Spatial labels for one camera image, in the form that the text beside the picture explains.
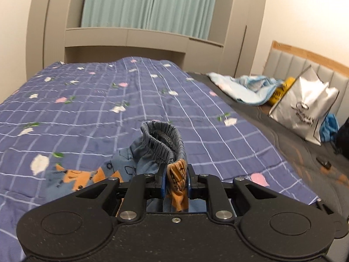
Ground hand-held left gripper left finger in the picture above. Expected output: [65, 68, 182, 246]
[75, 164, 167, 222]

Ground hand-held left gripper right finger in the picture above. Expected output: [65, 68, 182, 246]
[187, 164, 279, 222]

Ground blue pants with orange cars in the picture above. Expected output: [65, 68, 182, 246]
[45, 120, 191, 214]

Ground grey quilted mattress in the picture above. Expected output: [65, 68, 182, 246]
[185, 71, 349, 217]

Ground purple checked floral blanket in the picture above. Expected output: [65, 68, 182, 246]
[0, 57, 319, 262]

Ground light blue crumpled cloth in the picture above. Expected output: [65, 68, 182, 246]
[207, 72, 284, 106]

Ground white shopping bag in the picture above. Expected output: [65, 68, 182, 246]
[269, 65, 340, 146]

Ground small dark remote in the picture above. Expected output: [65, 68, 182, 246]
[316, 157, 332, 169]

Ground blue cloth bundle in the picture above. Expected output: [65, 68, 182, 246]
[320, 113, 340, 143]

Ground grey padded wooden headboard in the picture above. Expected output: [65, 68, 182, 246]
[262, 40, 349, 122]

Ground black bag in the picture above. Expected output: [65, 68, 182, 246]
[335, 120, 349, 159]

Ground beige built-in wardrobe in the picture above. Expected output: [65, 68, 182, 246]
[26, 0, 269, 78]

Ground teal curtain panel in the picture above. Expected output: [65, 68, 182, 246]
[154, 0, 219, 40]
[81, 0, 159, 29]

